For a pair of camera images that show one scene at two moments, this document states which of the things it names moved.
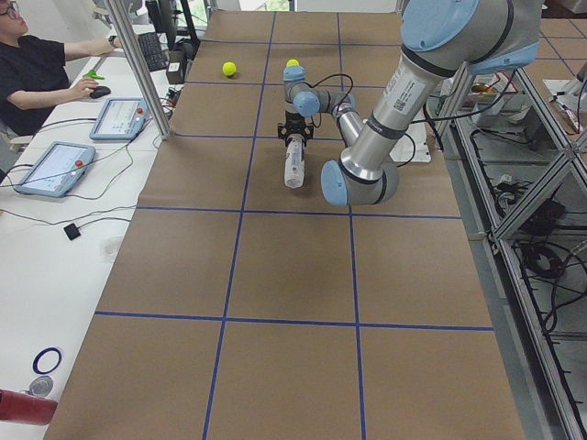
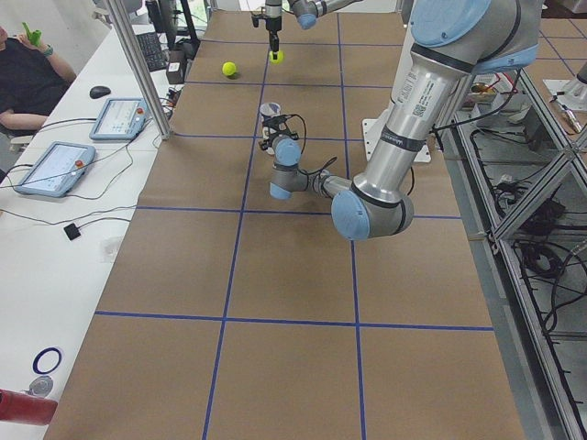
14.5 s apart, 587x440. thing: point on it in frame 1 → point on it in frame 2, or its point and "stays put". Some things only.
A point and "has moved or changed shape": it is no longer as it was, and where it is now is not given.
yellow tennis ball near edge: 229,68 stays put
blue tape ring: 38,356 stays put
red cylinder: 20,407 stays put
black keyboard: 152,50 stays put
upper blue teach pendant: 120,118 stays put
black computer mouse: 99,92 stays put
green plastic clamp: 93,73 → 34,36
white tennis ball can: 293,164 has moved or changed shape
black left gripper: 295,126 → 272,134
